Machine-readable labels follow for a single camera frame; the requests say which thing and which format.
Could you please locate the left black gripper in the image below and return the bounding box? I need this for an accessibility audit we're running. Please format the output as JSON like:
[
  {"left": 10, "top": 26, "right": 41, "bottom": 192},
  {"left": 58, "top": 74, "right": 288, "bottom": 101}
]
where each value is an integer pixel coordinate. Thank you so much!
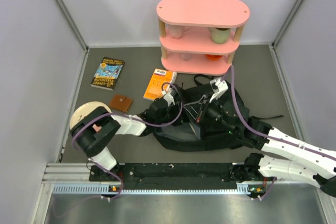
[{"left": 155, "top": 101, "right": 195, "bottom": 126}]

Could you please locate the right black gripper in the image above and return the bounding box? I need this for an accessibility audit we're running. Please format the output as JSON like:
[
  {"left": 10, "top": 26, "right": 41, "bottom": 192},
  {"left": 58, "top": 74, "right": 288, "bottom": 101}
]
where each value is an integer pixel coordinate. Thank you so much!
[{"left": 184, "top": 92, "right": 237, "bottom": 135}]

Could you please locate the black student backpack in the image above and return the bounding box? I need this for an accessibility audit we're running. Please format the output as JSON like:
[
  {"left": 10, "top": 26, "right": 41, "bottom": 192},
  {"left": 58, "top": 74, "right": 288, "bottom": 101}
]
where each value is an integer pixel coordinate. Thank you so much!
[{"left": 153, "top": 77, "right": 272, "bottom": 152}]

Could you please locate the orange paperback book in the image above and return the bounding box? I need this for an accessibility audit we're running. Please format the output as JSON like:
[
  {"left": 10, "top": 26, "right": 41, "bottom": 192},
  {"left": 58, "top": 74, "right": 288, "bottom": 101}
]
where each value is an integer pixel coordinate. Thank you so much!
[{"left": 143, "top": 68, "right": 177, "bottom": 101}]

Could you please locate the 169-storey treehouse book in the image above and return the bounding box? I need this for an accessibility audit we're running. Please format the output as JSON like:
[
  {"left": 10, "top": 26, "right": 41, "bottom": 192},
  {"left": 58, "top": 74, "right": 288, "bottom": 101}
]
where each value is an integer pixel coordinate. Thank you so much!
[{"left": 90, "top": 57, "right": 125, "bottom": 90}]

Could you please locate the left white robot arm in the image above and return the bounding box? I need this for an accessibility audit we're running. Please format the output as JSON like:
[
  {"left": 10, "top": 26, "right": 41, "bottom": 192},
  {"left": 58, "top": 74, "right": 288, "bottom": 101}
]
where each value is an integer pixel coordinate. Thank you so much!
[{"left": 69, "top": 99, "right": 182, "bottom": 180}]

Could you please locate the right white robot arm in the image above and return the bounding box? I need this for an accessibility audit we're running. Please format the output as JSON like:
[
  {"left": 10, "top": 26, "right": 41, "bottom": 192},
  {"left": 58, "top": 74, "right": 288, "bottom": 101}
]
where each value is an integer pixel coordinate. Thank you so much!
[{"left": 184, "top": 97, "right": 335, "bottom": 197}]

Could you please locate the brown leather wallet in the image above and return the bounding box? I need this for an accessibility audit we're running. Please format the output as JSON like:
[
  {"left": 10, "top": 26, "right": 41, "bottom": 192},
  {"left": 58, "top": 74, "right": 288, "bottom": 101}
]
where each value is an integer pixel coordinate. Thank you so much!
[{"left": 109, "top": 94, "right": 133, "bottom": 112}]

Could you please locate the clear glass cup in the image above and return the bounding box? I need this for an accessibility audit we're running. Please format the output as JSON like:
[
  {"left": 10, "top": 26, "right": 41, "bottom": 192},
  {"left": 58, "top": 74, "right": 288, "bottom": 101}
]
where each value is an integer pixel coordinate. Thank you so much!
[{"left": 181, "top": 53, "right": 192, "bottom": 61}]

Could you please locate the orange bowl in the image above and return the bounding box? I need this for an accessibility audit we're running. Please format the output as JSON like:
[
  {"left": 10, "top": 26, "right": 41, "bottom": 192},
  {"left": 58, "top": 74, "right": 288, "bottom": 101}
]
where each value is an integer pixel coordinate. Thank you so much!
[{"left": 205, "top": 54, "right": 223, "bottom": 61}]

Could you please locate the pink three-tier shelf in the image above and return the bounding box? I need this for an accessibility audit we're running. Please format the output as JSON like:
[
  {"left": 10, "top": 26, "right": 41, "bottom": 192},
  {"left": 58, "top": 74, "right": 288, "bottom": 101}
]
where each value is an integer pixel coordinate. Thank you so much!
[{"left": 156, "top": 0, "right": 250, "bottom": 76}]

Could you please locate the green mug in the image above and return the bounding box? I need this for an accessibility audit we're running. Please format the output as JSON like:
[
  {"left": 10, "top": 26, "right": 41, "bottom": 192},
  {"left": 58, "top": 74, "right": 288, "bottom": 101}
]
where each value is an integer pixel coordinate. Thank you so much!
[{"left": 208, "top": 27, "right": 230, "bottom": 44}]

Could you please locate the cream floral plate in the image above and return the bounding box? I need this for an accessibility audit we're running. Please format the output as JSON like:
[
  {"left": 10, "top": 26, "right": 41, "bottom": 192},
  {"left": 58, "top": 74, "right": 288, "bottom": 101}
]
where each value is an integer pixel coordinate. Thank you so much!
[{"left": 69, "top": 101, "right": 111, "bottom": 130}]

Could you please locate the pink mug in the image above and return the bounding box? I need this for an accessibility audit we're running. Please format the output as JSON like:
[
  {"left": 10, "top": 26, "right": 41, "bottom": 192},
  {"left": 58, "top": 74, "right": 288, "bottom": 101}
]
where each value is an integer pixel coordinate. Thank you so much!
[{"left": 167, "top": 25, "right": 190, "bottom": 39}]

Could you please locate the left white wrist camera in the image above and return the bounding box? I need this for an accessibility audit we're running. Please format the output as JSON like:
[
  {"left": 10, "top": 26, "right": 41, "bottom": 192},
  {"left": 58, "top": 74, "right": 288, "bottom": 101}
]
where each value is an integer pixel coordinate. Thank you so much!
[{"left": 162, "top": 88, "right": 176, "bottom": 106}]

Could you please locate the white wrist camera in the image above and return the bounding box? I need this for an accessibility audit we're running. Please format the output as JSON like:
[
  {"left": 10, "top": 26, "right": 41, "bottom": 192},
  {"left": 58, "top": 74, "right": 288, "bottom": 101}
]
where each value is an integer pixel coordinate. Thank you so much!
[
  {"left": 162, "top": 88, "right": 176, "bottom": 106},
  {"left": 209, "top": 77, "right": 228, "bottom": 103}
]

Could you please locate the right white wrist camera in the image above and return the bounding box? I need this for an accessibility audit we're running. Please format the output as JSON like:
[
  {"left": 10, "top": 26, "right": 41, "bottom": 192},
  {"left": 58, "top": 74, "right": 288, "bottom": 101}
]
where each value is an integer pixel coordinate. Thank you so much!
[{"left": 209, "top": 77, "right": 228, "bottom": 103}]

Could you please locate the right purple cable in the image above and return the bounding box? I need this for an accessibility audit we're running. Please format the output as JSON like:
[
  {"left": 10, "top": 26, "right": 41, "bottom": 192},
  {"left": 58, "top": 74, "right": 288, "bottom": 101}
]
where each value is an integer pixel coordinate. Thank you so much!
[{"left": 223, "top": 65, "right": 336, "bottom": 201}]

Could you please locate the purple cable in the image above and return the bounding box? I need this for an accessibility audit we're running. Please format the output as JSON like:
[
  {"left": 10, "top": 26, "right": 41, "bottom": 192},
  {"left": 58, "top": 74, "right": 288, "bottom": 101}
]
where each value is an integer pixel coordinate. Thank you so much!
[
  {"left": 223, "top": 65, "right": 336, "bottom": 201},
  {"left": 71, "top": 82, "right": 183, "bottom": 201}
]

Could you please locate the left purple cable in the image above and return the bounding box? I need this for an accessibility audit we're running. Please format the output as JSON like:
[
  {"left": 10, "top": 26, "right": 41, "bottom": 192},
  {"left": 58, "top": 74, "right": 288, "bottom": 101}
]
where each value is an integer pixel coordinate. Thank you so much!
[{"left": 71, "top": 82, "right": 183, "bottom": 201}]

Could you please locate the grey cable duct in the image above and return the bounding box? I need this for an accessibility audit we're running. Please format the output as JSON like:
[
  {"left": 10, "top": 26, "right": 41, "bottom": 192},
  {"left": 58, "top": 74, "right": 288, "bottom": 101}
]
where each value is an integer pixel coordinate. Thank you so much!
[{"left": 52, "top": 184, "right": 265, "bottom": 195}]

